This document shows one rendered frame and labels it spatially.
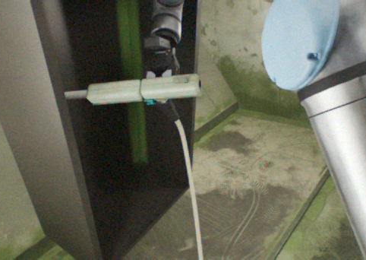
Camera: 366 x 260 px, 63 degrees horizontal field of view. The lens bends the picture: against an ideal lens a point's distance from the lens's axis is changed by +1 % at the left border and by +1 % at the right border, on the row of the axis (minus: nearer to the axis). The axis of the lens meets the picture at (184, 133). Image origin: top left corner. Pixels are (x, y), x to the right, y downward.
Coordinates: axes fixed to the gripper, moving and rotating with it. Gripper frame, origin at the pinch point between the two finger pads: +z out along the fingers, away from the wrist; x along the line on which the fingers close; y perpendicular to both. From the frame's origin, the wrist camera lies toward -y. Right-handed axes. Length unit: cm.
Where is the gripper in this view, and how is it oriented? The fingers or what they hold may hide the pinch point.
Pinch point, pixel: (157, 96)
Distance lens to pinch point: 80.7
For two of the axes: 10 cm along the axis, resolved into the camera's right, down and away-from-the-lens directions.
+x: -9.7, 0.3, 2.4
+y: 2.4, 3.3, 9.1
